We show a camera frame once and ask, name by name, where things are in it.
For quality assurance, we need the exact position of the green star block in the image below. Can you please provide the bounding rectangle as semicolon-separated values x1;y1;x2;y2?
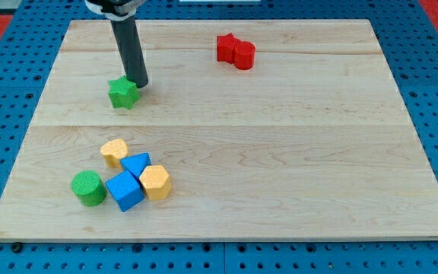
108;75;140;110

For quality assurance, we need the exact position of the robot arm flange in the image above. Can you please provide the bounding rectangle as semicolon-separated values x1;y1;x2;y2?
84;0;147;21

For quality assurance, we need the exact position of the red star block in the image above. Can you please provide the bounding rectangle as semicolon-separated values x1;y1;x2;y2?
216;33;240;64

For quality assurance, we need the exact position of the wooden board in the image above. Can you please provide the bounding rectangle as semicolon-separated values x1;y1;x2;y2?
0;19;438;243

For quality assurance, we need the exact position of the yellow hexagon block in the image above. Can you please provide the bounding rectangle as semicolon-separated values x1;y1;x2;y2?
138;165;172;200

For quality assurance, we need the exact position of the blue triangle block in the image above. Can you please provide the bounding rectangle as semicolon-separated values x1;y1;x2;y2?
120;152;151;178

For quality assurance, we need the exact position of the red cylinder block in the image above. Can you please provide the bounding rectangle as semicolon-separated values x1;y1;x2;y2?
233;41;256;70

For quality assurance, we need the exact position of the blue cube block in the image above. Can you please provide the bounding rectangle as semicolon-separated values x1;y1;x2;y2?
105;170;144;212

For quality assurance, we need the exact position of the green cylinder block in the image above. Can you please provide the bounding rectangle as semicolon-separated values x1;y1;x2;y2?
71;170;106;207

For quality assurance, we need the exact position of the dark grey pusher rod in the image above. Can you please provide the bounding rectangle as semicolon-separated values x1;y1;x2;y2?
111;17;148;88

